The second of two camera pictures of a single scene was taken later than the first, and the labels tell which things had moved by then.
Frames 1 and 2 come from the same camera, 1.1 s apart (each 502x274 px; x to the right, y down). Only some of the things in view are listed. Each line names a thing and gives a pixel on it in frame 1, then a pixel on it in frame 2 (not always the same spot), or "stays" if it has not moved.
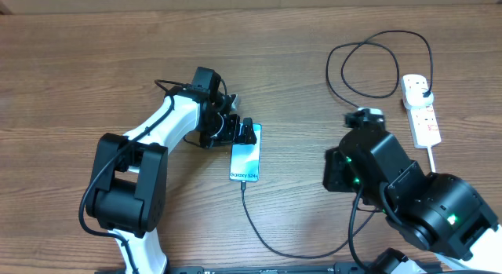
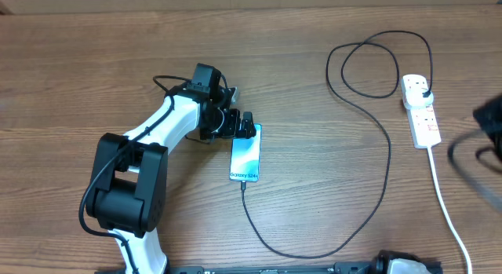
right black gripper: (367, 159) to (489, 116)
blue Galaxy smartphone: (245, 158) stays
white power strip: (424, 127) stays
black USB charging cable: (353, 103) stays
